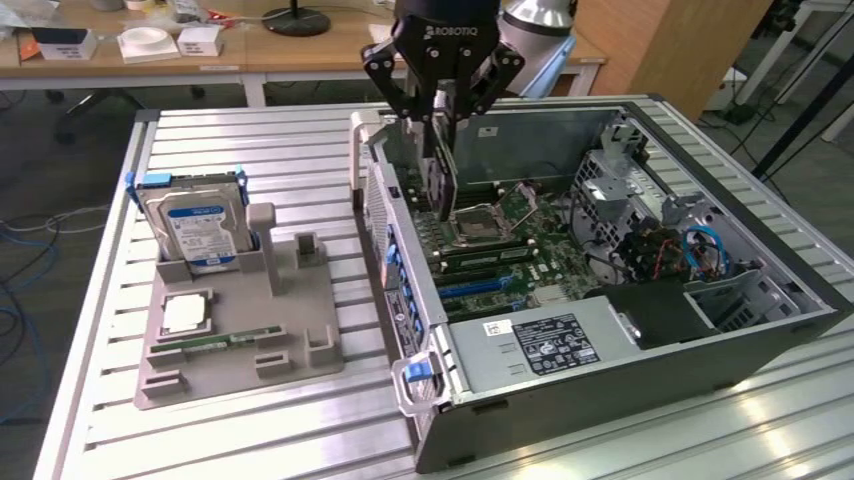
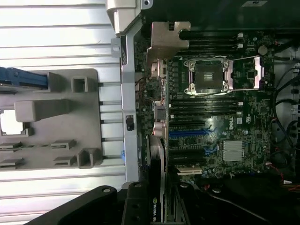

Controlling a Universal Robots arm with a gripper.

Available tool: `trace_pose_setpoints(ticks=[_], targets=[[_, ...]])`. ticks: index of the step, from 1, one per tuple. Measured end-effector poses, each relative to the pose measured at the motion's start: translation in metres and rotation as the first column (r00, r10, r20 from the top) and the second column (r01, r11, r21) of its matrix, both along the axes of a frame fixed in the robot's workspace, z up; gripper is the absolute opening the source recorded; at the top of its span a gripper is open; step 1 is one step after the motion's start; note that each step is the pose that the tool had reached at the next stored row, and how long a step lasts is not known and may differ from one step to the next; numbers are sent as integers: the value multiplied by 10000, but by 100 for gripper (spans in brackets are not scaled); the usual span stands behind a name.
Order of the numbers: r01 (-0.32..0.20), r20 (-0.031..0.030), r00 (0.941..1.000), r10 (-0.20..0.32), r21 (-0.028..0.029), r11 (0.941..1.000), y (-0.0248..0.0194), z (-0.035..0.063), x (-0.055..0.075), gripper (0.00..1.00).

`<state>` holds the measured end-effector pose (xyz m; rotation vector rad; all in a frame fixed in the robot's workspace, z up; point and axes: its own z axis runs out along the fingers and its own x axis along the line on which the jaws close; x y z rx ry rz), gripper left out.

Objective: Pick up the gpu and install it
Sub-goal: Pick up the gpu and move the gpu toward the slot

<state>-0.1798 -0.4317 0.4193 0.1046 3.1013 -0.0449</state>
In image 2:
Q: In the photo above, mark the green RAM stick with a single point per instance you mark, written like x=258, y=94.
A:
x=35, y=147

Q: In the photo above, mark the silver coin cell battery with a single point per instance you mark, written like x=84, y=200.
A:
x=262, y=50

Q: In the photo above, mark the long black expansion slot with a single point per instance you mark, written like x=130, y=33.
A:
x=187, y=123
x=187, y=152
x=187, y=161

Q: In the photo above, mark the open black PC case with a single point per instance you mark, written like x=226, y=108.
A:
x=127, y=93

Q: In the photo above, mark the silver chipset heatsink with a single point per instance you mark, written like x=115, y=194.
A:
x=232, y=155

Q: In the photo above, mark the grey parts rack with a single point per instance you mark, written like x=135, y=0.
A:
x=58, y=131

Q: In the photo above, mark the hard disk in blue caddy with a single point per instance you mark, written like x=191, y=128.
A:
x=23, y=79

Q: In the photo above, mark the blue expansion slot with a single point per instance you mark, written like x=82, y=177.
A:
x=187, y=134

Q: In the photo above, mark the silver CPU chip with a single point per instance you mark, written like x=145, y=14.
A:
x=10, y=122

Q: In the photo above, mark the metal socket cover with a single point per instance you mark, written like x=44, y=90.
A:
x=259, y=72

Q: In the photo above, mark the CPU socket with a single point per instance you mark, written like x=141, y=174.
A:
x=206, y=77

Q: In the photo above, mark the black air shroud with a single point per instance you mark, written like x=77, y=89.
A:
x=257, y=185

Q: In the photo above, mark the white expansion slot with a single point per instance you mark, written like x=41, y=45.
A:
x=189, y=171

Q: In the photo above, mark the black RAM slot white clips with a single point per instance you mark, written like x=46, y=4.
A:
x=211, y=46
x=211, y=35

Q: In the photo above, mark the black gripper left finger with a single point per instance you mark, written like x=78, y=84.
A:
x=136, y=206

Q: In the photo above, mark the green motherboard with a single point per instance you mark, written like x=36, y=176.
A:
x=248, y=112

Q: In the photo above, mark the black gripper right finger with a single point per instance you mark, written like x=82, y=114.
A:
x=187, y=206

